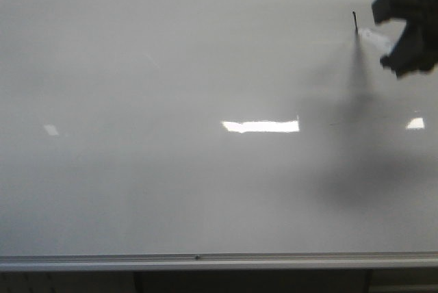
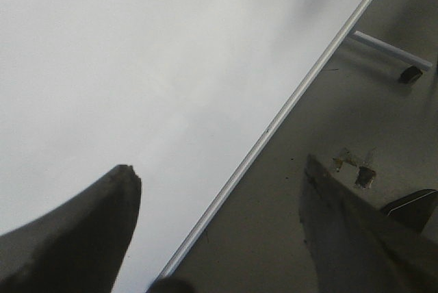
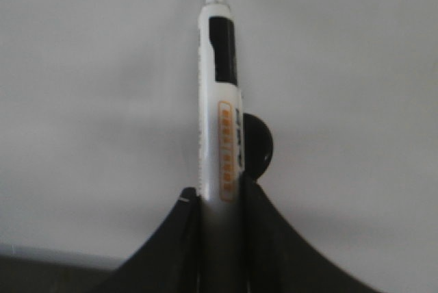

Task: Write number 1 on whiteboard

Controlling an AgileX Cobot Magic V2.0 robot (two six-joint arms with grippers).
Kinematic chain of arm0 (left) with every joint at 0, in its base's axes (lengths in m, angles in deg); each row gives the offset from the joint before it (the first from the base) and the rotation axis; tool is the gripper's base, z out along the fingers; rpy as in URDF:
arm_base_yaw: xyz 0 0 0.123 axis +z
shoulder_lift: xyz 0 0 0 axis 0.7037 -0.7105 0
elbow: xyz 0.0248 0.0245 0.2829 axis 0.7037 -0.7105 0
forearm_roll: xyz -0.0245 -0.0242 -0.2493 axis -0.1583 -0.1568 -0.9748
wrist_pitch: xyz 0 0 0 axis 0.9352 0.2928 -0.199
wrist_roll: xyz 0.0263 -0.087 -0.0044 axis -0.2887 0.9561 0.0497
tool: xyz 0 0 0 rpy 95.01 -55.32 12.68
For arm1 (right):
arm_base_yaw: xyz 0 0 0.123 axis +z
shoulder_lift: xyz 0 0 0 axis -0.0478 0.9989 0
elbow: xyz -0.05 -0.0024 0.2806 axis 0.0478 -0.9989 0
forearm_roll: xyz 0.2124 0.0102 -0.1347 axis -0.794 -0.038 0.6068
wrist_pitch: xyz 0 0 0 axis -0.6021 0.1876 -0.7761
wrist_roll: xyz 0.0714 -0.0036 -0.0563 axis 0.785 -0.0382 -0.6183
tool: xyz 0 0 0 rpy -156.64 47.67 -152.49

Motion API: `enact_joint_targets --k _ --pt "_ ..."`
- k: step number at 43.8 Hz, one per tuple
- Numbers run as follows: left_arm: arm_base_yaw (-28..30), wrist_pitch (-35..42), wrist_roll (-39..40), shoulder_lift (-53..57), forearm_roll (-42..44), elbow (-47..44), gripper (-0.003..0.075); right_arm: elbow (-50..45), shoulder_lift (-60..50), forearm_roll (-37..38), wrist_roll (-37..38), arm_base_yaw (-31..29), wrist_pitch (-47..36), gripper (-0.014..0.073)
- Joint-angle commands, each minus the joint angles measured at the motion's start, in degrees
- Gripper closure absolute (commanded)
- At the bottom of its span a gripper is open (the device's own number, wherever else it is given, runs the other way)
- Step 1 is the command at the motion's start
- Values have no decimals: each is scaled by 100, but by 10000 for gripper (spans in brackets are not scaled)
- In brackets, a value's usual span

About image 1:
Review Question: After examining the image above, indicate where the black drawn marker stroke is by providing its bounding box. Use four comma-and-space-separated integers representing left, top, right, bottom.
352, 11, 359, 34

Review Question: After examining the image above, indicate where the white whiteboard marker black tip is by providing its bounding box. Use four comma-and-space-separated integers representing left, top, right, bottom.
357, 27, 395, 54

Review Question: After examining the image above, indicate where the white glossy whiteboard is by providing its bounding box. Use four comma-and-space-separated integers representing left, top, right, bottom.
1, 0, 437, 256

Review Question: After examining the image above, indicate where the aluminium whiteboard bottom frame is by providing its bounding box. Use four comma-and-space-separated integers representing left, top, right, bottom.
1, 251, 437, 272

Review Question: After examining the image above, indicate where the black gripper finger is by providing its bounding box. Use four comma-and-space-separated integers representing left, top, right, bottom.
372, 0, 437, 25
380, 22, 437, 79

